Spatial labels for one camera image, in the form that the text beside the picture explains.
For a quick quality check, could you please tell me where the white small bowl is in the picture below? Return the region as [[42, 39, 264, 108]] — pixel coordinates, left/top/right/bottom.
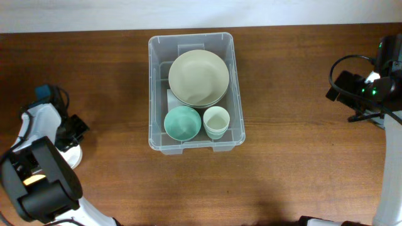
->
[[60, 145, 83, 170]]

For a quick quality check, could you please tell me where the mint green small bowl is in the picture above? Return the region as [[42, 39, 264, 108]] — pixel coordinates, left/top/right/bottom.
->
[[163, 106, 202, 142]]

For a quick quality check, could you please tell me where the cream cup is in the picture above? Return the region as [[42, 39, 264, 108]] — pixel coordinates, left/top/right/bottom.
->
[[203, 106, 231, 129]]

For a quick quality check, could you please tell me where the beige bowl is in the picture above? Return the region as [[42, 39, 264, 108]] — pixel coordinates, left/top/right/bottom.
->
[[168, 50, 229, 105]]

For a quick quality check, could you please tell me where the mint green cup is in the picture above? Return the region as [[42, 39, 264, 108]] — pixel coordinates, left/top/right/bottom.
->
[[207, 133, 224, 140]]

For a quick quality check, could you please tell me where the yellow small bowl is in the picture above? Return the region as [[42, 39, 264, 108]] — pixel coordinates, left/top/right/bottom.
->
[[23, 175, 46, 186]]

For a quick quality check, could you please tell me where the grey cup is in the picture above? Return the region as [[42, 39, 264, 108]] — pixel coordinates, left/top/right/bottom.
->
[[204, 125, 228, 134]]

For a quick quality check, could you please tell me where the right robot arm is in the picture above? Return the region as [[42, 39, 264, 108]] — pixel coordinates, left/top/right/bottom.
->
[[326, 34, 401, 225]]

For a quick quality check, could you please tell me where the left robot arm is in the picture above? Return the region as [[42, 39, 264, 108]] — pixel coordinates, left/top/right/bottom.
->
[[1, 84, 119, 225]]

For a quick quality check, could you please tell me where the white label in bin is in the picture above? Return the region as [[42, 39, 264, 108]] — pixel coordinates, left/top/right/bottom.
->
[[166, 89, 185, 112]]

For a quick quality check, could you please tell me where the clear plastic storage bin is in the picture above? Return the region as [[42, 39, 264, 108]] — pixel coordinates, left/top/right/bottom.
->
[[148, 32, 246, 155]]

